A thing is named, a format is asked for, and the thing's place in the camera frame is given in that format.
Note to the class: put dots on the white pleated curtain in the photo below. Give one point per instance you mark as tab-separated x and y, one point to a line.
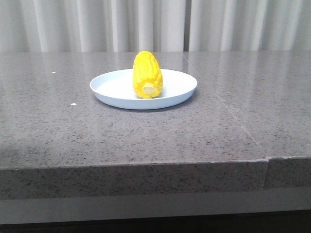
157	25

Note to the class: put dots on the white round plate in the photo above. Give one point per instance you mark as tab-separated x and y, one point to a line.
115	89

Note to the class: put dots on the yellow corn cob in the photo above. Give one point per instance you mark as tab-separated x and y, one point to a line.
147	76

